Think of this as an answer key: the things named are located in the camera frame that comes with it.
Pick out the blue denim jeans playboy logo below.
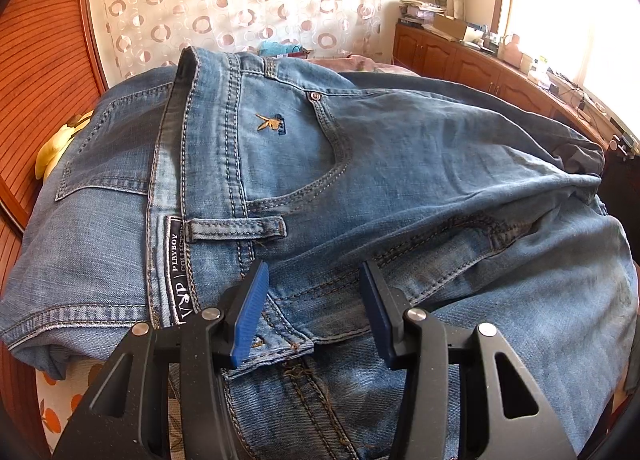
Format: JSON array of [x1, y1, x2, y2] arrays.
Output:
[[144, 48, 638, 459]]

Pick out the folded blue denim jeans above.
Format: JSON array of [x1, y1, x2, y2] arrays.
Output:
[[1, 66, 176, 380]]

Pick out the orange fruit print bed sheet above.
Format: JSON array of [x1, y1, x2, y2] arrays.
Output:
[[36, 359, 184, 459]]

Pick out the yellow pikachu plush toy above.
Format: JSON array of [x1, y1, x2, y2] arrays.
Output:
[[35, 111, 93, 180]]

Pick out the cardboard box with blue cloth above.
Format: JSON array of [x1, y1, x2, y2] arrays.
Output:
[[257, 42, 309, 59]]

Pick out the pink floral blanket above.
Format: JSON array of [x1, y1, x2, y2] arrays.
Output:
[[307, 54, 416, 76]]

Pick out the wooden sideboard cabinet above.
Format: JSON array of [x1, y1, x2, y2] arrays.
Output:
[[393, 22, 608, 148]]

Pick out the pink thermos jug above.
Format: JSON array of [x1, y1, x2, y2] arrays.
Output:
[[503, 34, 523, 68]]

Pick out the cardboard box on cabinet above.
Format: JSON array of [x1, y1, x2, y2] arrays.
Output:
[[432, 14, 484, 42]]

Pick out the stack of books and papers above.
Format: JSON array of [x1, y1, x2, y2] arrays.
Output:
[[399, 0, 444, 24]]

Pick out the window with wooden frame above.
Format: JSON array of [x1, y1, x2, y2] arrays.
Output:
[[506, 0, 639, 136]]

